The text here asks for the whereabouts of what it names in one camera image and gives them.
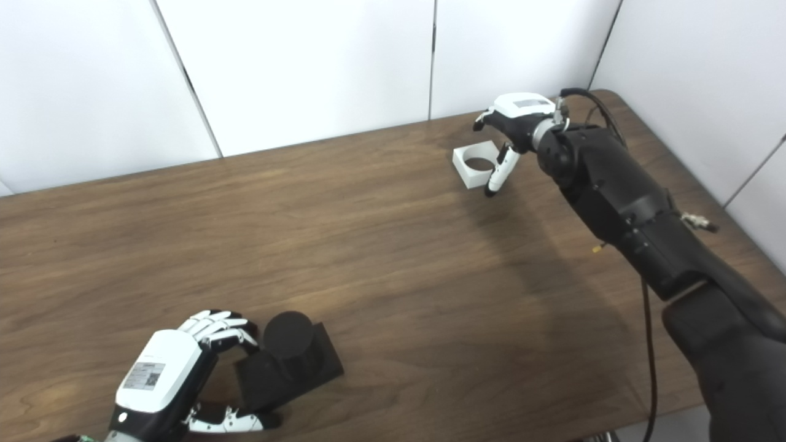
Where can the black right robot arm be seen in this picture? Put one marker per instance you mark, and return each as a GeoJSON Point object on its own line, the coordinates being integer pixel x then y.
{"type": "Point", "coordinates": [638, 209]}

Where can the white square piece with hole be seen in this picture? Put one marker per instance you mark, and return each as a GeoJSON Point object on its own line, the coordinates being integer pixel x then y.
{"type": "Point", "coordinates": [473, 178]}

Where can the white and black left hand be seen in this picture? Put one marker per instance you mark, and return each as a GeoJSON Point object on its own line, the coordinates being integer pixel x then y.
{"type": "Point", "coordinates": [163, 368]}

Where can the black peg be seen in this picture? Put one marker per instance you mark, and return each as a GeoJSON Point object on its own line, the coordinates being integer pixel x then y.
{"type": "Point", "coordinates": [288, 344]}

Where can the white and black right hand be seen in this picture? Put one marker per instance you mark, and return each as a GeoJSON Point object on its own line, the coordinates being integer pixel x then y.
{"type": "Point", "coordinates": [522, 110]}

